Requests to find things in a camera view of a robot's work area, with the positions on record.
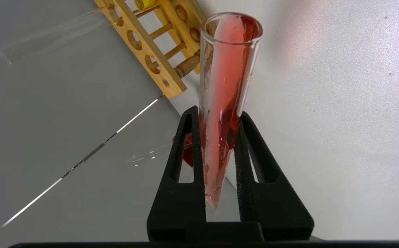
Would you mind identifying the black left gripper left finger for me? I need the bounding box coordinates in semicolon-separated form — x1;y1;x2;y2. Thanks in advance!
147;105;207;241

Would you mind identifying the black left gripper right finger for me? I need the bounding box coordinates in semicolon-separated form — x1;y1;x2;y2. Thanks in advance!
234;111;314;241

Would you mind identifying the red pigment glass test tube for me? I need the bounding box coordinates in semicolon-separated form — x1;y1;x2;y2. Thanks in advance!
199;12;263;210

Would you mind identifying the empty glass test tube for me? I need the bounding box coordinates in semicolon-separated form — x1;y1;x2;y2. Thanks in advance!
125;141;177;169

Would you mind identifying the wooden test tube rack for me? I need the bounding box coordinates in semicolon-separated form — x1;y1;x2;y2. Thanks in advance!
93;0;208;99

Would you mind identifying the yellow pigment glass test tube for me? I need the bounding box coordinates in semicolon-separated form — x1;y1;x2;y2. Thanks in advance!
0;0;160;65

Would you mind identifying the dark red plastic cup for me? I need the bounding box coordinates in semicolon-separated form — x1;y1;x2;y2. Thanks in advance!
173;133;195;168

